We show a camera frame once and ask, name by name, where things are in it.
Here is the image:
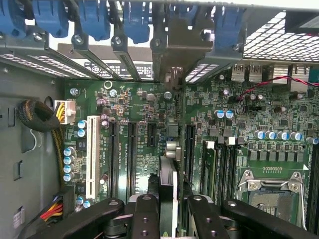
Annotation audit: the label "black RAM slot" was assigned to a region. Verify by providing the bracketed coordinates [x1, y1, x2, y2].
[225, 135, 237, 200]
[216, 135, 226, 200]

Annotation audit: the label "CPU socket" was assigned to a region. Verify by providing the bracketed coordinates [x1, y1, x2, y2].
[236, 169, 310, 231]

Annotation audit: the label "white expansion slot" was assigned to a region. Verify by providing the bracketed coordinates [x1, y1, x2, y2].
[86, 115, 101, 200]

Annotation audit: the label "short black expansion slot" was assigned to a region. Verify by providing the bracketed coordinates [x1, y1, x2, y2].
[147, 122, 158, 147]

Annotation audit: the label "metal locking lever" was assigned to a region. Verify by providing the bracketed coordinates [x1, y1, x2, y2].
[296, 171, 309, 231]

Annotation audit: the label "green motherboard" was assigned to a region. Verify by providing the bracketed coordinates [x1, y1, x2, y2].
[61, 63, 319, 239]

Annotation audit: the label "white power connector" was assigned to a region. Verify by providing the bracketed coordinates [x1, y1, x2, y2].
[53, 99, 77, 125]

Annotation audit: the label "metal USB port block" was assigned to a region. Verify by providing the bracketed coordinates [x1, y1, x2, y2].
[230, 63, 263, 83]

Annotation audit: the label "blue slot latch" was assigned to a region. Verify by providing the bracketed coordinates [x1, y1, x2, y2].
[79, 0, 112, 42]
[32, 0, 70, 38]
[169, 4, 200, 25]
[213, 6, 247, 50]
[123, 0, 151, 45]

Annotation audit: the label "open black PC case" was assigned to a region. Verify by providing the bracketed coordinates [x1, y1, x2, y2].
[0, 0, 319, 239]

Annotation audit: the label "black connector coloured wires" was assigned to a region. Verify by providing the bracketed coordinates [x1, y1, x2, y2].
[39, 185, 75, 223]

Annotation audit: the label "braided black yellow cable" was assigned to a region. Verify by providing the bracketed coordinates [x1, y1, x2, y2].
[16, 99, 67, 189]

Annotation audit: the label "red black twisted wire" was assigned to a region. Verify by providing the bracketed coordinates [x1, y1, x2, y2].
[235, 75, 319, 104]

